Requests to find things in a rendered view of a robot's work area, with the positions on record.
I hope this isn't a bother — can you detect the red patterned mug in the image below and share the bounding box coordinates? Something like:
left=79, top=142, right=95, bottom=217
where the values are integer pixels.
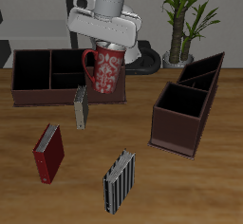
left=82, top=42, right=127, bottom=95

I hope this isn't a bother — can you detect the black and grey striped book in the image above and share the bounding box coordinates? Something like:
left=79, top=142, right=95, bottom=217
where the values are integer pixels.
left=102, top=148, right=137, bottom=215

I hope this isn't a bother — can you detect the dark brown desk caddy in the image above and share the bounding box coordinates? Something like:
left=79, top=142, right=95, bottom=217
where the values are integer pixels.
left=10, top=47, right=127, bottom=107
left=147, top=51, right=226, bottom=160

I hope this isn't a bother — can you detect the red book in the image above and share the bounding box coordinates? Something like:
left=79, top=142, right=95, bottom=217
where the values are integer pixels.
left=32, top=122, right=65, bottom=185

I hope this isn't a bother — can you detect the green pot plant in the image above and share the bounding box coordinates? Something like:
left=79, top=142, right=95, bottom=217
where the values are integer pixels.
left=161, top=0, right=225, bottom=69

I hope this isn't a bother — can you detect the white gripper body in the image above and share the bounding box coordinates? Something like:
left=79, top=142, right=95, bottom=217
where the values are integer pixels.
left=66, top=7, right=139, bottom=49

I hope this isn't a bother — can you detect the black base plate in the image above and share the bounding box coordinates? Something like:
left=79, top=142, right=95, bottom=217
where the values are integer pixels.
left=124, top=39, right=162, bottom=76

